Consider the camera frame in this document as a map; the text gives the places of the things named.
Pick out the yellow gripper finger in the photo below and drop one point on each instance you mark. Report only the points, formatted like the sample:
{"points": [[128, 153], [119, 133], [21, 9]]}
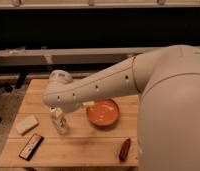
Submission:
{"points": [[88, 104]]}

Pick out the clear plastic bottle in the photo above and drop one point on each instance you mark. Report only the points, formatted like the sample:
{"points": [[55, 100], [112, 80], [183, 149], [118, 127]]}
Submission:
{"points": [[58, 120]]}

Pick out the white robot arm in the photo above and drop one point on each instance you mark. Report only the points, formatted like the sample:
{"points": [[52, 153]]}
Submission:
{"points": [[168, 122]]}

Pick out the orange bowl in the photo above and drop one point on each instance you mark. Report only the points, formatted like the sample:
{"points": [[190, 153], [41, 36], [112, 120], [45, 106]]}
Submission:
{"points": [[103, 113]]}

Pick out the dark red snack bar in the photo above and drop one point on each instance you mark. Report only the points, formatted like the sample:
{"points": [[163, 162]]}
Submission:
{"points": [[124, 150]]}

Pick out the white sponge block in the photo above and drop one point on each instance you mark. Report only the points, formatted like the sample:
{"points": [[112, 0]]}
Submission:
{"points": [[26, 124]]}

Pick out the red black rectangular case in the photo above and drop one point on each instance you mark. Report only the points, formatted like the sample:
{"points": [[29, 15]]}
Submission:
{"points": [[31, 146]]}

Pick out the wooden table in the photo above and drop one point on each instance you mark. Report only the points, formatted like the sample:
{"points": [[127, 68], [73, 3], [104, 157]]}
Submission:
{"points": [[83, 146]]}

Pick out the grey metal rail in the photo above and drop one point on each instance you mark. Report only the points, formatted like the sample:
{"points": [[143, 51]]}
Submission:
{"points": [[23, 57]]}

